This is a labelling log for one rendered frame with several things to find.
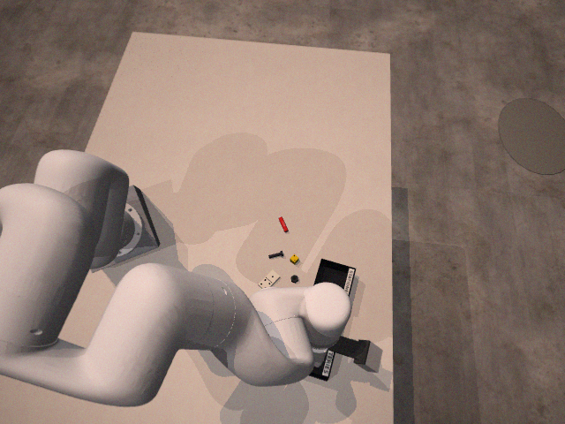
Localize black three-compartment bin rack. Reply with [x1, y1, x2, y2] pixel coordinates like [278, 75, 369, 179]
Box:
[309, 259, 356, 382]

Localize red battery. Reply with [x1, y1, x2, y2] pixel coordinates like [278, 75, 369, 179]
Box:
[278, 216, 288, 232]

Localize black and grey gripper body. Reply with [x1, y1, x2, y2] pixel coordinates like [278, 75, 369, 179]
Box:
[312, 346, 331, 367]

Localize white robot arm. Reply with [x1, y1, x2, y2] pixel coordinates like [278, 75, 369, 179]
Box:
[0, 150, 383, 407]

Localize white domino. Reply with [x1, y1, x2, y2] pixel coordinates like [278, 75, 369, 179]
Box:
[258, 270, 280, 289]

